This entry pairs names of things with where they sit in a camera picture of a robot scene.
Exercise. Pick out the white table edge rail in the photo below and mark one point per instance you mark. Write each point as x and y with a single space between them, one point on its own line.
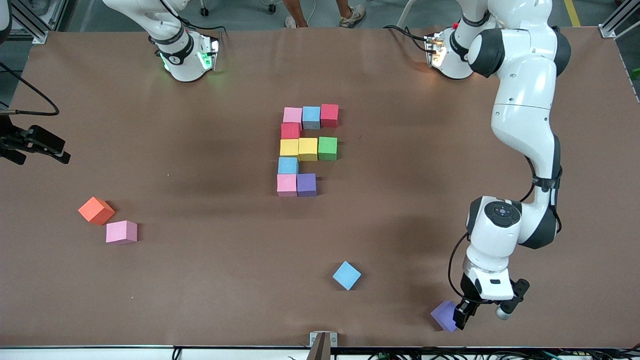
75 354

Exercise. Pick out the orange foam block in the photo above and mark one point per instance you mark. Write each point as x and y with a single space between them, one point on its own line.
95 210

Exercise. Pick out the purple foam block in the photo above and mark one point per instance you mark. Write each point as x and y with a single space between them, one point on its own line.
306 185
443 315

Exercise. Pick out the brown paper table cover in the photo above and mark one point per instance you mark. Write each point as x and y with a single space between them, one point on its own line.
250 310

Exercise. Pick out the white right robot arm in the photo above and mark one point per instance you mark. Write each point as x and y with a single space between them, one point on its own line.
185 60

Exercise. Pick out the small green object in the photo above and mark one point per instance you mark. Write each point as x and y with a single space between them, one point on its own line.
636 74

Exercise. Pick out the blue foam block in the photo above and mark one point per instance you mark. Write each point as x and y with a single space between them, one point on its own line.
346 275
311 118
288 165

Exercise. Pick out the beige sneaker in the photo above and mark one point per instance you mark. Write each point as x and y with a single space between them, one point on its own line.
291 22
352 18

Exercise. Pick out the red foam block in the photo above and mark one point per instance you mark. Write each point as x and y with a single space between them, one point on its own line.
329 115
290 131

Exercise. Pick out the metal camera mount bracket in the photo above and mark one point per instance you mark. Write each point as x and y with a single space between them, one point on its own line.
322 345

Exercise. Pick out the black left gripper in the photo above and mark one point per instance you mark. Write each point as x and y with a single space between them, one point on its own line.
469 291

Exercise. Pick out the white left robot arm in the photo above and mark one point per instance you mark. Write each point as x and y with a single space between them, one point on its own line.
525 100

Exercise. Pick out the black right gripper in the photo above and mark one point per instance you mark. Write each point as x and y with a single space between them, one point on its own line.
14 140

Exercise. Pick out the pink foam block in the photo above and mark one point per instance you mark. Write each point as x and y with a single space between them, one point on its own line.
292 115
121 232
286 185

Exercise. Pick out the green foam block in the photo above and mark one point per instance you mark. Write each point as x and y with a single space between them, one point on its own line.
327 148

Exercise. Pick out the white stool legs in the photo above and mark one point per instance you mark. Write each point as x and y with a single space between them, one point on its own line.
406 12

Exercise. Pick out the bare person leg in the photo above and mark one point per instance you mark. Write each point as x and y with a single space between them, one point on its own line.
344 5
296 9

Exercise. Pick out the yellow foam block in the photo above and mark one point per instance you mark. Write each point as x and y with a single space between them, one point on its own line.
308 149
289 148

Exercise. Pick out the aluminium frame profile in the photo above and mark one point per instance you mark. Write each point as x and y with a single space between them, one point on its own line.
30 25
612 27

